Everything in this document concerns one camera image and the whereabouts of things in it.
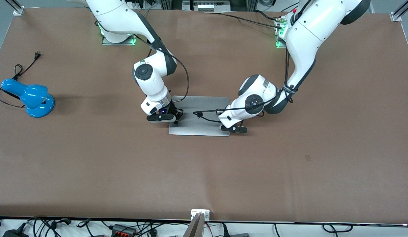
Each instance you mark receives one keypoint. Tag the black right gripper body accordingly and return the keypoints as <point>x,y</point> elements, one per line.
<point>173,109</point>

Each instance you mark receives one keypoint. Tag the grey laptop computer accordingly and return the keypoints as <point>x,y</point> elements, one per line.
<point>204,126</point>

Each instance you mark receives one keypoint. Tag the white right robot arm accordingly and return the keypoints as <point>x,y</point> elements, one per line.
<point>148,82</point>

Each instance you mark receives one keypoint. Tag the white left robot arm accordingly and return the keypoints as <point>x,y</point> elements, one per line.
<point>306,39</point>

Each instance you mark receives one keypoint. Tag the brown table cover sheet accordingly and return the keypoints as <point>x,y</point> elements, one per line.
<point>124,164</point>

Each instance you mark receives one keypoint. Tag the white power strip with plugs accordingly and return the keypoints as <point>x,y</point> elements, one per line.
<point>136,4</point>

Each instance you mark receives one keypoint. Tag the black plug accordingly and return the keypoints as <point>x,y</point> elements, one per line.
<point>225,230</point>

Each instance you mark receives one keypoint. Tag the black orange power adapter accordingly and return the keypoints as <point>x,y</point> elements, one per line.
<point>120,227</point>

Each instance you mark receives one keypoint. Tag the grey flat box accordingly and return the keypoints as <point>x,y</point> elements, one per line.
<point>240,235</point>

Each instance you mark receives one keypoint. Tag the black power brick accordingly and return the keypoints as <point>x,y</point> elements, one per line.
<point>13,233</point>

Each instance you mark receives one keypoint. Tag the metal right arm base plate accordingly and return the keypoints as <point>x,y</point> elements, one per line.
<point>108,42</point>

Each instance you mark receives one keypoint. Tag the white mounting bracket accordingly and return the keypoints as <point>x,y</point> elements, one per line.
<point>200,211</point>

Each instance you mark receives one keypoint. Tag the grey electrical switch box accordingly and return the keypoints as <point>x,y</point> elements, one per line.
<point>207,6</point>

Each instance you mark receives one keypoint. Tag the grey metal camera pole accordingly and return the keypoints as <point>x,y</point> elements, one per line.
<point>194,228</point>

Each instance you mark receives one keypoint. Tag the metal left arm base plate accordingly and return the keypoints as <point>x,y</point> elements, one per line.
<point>280,44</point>

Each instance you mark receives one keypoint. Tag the aluminium corner post bracket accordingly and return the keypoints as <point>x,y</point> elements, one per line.
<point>19,11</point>
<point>396,16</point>

